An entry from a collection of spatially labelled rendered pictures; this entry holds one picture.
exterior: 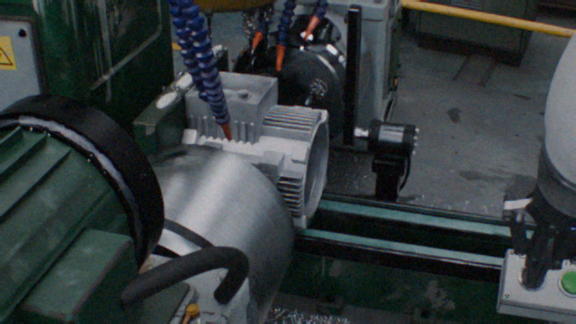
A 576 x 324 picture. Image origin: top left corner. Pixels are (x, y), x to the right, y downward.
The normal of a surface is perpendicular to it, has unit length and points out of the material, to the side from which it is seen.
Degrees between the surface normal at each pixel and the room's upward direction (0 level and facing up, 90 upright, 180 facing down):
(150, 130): 90
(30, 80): 90
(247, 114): 90
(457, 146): 0
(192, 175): 6
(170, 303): 0
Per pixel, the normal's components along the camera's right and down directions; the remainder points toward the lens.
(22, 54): -0.27, 0.51
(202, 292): 0.00, -0.85
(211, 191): 0.34, -0.75
